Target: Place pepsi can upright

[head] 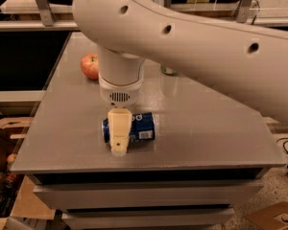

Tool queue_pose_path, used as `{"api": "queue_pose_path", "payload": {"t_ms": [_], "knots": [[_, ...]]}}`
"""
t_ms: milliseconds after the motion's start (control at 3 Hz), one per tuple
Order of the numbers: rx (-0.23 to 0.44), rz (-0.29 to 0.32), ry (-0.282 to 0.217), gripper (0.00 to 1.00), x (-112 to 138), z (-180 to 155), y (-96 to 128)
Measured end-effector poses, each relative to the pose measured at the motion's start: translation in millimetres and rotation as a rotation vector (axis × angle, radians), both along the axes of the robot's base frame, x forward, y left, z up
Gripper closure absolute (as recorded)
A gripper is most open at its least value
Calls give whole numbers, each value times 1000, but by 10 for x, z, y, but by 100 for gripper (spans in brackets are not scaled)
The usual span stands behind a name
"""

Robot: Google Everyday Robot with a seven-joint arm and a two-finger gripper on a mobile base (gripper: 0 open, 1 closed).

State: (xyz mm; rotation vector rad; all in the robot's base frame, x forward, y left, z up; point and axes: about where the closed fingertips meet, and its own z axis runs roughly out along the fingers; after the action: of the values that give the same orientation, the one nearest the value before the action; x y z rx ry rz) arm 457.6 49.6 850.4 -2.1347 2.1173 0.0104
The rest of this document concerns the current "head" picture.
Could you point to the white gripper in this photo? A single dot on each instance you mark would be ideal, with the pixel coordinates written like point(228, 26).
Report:
point(120, 94)

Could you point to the blue pepsi can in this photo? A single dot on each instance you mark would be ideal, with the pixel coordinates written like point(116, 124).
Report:
point(143, 128)

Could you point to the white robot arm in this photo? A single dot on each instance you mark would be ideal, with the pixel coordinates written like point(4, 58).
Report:
point(247, 63)

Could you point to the green soda can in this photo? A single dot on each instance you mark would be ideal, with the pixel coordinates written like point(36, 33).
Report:
point(167, 71)

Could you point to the red apple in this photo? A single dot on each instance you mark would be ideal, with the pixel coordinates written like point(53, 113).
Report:
point(90, 66)

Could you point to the grey drawer cabinet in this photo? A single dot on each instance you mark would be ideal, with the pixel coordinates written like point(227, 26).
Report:
point(194, 154)

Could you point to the cardboard box left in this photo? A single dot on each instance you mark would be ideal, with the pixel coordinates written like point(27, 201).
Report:
point(20, 208)

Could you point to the cardboard box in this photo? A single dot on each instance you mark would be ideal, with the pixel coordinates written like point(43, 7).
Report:
point(274, 217)
point(20, 208)

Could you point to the cardboard box lower right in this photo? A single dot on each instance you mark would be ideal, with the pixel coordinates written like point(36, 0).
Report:
point(274, 217)

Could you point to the metal shelf rail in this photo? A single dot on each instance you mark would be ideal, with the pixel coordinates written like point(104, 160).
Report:
point(41, 13)

